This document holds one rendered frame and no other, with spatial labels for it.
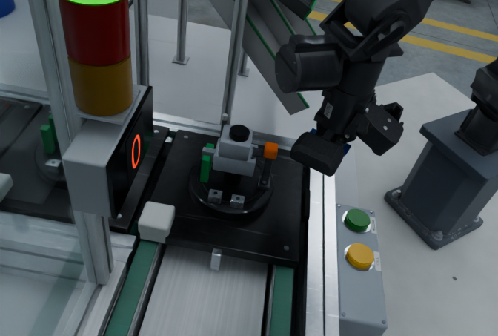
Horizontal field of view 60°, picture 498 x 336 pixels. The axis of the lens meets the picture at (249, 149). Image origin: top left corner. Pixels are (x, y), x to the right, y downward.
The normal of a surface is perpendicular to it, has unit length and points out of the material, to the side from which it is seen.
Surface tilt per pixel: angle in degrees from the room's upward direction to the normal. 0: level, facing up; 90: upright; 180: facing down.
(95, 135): 0
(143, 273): 0
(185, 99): 0
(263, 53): 90
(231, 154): 90
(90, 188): 90
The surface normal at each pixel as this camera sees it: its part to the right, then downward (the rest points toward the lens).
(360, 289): 0.14, -0.73
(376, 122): 0.46, -0.53
